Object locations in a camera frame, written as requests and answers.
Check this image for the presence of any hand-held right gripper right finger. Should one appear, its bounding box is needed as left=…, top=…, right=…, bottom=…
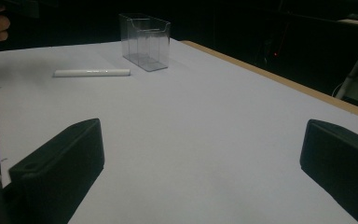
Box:
left=299, top=119, right=358, bottom=224

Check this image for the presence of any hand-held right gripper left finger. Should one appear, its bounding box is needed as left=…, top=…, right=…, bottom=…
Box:
left=8, top=118, right=105, bottom=224

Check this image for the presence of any white pen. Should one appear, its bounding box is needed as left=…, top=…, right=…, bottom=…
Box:
left=52, top=68, right=131, bottom=78

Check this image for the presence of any clear plastic container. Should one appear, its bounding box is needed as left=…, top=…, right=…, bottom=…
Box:
left=118, top=12, right=172, bottom=73

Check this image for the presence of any grey metal stand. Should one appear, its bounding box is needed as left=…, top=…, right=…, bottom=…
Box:
left=335, top=36, right=358, bottom=108

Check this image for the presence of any white paper sheet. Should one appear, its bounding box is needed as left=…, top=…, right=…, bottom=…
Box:
left=0, top=38, right=358, bottom=224

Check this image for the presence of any white cable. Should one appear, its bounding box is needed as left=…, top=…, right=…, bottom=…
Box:
left=331, top=81, right=345, bottom=98

